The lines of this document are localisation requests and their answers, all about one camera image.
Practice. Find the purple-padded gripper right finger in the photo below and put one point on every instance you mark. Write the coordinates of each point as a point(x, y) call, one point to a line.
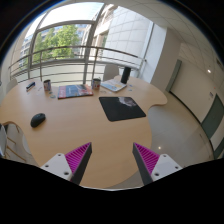
point(153, 166)

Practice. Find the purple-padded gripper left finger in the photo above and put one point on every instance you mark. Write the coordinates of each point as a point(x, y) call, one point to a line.
point(70, 166)

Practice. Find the black computer mouse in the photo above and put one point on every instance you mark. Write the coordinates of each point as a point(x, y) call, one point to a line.
point(37, 119)

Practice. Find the black mouse pad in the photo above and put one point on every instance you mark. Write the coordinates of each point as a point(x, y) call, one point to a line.
point(121, 108)

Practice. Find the white chair at left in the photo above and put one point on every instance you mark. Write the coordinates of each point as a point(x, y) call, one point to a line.
point(3, 141)

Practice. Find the red and blue book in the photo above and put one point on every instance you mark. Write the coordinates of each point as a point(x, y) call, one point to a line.
point(71, 91)

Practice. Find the green door right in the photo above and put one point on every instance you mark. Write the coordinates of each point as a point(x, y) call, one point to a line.
point(213, 118)

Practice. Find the patterned mug left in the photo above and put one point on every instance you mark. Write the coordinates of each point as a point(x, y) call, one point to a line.
point(47, 85)

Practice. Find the patterned mug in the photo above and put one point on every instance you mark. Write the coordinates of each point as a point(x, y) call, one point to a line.
point(96, 83)
point(47, 85)

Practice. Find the patterned mug centre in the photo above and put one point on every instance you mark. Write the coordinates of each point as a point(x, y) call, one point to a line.
point(96, 83)

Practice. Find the black cylindrical speaker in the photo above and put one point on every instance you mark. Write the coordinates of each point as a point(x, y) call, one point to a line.
point(125, 75)

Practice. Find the metal balcony railing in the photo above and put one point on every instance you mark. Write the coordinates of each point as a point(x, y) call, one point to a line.
point(71, 63)

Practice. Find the grey chair behind table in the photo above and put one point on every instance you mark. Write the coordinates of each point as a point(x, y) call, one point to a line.
point(110, 71)

